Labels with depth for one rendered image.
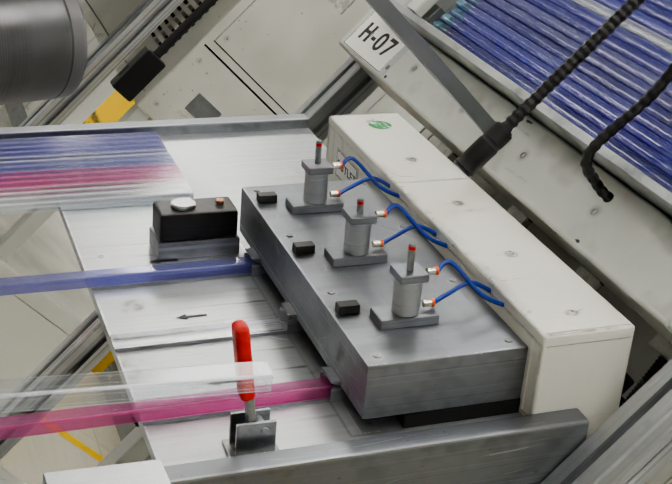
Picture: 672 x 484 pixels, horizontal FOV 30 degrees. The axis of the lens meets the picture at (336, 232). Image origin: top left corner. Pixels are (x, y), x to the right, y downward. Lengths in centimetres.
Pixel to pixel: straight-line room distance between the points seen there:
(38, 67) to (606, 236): 63
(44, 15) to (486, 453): 54
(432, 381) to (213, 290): 27
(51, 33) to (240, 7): 176
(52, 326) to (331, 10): 80
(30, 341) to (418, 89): 129
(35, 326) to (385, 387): 159
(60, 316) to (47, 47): 193
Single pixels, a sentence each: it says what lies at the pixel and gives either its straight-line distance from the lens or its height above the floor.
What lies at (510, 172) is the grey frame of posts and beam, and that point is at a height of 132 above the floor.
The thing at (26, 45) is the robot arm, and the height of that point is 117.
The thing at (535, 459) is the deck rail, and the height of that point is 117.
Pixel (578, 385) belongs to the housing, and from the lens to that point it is 100.
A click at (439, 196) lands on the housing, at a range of 118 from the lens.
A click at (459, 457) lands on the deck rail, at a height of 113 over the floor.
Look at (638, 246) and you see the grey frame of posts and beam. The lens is 105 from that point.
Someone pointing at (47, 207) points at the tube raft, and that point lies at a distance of 129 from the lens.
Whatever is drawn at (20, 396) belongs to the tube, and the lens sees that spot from 63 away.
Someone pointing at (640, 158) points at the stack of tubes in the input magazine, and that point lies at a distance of 107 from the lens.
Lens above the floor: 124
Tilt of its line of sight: 4 degrees down
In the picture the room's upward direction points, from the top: 46 degrees clockwise
